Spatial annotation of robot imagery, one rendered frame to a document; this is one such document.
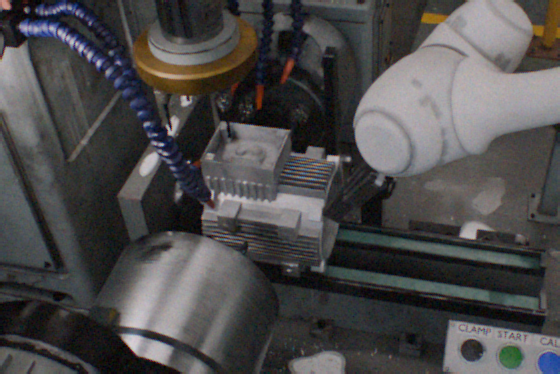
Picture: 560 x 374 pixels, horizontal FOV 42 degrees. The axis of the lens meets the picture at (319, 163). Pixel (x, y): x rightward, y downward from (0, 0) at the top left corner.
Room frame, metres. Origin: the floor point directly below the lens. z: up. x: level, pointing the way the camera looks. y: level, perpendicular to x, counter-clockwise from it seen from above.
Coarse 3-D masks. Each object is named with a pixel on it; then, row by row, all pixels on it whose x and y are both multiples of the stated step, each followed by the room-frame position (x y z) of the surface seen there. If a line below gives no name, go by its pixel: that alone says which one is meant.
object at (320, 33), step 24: (288, 24) 1.24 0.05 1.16; (312, 24) 1.24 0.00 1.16; (288, 48) 1.15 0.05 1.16; (312, 48) 1.17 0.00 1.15; (312, 72) 1.11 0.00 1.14; (240, 96) 1.13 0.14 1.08; (264, 96) 1.11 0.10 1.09; (288, 96) 1.10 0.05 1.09; (312, 96) 1.09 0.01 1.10; (240, 120) 1.07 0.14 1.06; (264, 120) 1.12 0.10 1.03; (288, 120) 1.10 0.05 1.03; (312, 120) 1.09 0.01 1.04; (312, 144) 1.09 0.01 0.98
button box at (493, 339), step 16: (448, 320) 0.60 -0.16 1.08; (448, 336) 0.58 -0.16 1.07; (464, 336) 0.57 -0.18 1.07; (480, 336) 0.57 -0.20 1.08; (496, 336) 0.57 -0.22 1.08; (512, 336) 0.56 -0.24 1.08; (528, 336) 0.56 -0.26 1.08; (544, 336) 0.56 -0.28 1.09; (448, 352) 0.56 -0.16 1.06; (496, 352) 0.55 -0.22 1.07; (528, 352) 0.55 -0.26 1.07; (544, 352) 0.54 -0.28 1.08; (448, 368) 0.54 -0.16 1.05; (464, 368) 0.54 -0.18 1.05; (480, 368) 0.54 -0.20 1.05; (496, 368) 0.53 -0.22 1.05; (528, 368) 0.53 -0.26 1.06
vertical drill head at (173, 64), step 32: (160, 0) 0.89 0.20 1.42; (192, 0) 0.88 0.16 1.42; (160, 32) 0.91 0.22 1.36; (192, 32) 0.88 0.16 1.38; (224, 32) 0.90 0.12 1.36; (160, 64) 0.86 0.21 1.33; (192, 64) 0.86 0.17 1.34; (224, 64) 0.86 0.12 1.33; (160, 96) 0.88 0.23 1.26; (224, 96) 0.86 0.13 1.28
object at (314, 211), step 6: (330, 156) 0.93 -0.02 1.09; (336, 156) 0.93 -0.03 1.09; (336, 162) 0.92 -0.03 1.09; (216, 192) 0.86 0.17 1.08; (216, 198) 0.86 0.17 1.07; (312, 210) 0.81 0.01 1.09; (318, 210) 0.81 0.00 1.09; (312, 216) 0.80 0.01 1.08; (318, 216) 0.80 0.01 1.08; (324, 264) 0.81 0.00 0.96; (312, 270) 0.80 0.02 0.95; (318, 270) 0.80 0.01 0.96; (324, 270) 0.80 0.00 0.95
